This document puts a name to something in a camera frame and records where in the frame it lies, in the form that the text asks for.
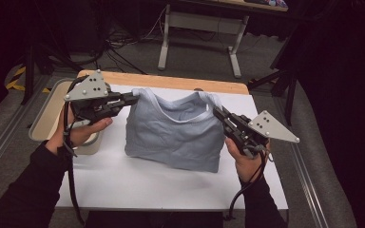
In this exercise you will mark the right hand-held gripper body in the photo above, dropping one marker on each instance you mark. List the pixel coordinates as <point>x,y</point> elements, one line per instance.
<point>267,128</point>

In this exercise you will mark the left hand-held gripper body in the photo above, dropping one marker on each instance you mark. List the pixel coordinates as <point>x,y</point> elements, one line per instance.
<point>90,90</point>

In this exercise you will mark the light blue shirt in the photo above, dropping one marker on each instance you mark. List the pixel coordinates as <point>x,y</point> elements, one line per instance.
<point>174,136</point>

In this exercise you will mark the beige plastic basket grey rim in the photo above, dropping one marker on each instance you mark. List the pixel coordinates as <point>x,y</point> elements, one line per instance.
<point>44,120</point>

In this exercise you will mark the person's left hand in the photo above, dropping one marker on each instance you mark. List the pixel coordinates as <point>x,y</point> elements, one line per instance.
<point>82,133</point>

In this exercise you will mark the person's right hand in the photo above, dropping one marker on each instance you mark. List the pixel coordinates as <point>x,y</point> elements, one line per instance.
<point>245,167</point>

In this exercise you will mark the black metal stand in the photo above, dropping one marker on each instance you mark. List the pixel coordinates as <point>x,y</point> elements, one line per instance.
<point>291,95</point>

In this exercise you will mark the wooden table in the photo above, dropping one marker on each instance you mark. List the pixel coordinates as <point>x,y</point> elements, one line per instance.
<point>171,80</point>

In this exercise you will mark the black tripod stand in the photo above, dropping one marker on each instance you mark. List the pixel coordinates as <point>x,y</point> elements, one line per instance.
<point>29,72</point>

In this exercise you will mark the yellow black hazard tape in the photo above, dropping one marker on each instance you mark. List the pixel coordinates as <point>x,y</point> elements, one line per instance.
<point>19,72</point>

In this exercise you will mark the white table mat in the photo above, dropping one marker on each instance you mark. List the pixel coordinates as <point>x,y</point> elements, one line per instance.
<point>171,190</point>

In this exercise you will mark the black curtain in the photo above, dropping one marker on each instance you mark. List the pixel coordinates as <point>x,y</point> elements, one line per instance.
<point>345,79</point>

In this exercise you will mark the desk with white metal legs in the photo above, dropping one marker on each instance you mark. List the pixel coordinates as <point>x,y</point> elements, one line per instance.
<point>199,22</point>

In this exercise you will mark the colourful patterned item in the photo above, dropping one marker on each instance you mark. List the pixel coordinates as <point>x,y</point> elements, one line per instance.
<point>272,3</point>

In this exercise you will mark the aluminium floor rail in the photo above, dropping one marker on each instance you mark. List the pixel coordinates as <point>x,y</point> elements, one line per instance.
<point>307,177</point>
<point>0,142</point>

